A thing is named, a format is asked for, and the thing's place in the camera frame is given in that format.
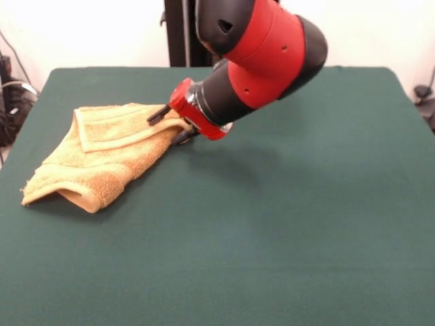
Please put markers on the tan terry towel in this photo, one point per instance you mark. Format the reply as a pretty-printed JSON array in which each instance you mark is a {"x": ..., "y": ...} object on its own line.
[{"x": 91, "y": 159}]

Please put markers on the black robot pedestal stand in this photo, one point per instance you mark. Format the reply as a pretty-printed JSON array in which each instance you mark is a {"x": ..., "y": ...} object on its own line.
[{"x": 178, "y": 34}]

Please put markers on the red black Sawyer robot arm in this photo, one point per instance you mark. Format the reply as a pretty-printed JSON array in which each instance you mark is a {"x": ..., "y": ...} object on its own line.
[{"x": 265, "y": 61}]

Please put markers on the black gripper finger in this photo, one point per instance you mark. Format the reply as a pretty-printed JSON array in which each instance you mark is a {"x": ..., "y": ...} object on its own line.
[
  {"x": 183, "y": 136},
  {"x": 158, "y": 115}
]

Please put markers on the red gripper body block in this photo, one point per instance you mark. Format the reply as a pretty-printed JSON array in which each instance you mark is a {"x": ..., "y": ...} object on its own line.
[{"x": 193, "y": 115}]

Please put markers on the dark green table cloth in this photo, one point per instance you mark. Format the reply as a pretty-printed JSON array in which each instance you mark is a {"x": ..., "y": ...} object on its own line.
[{"x": 306, "y": 203}]

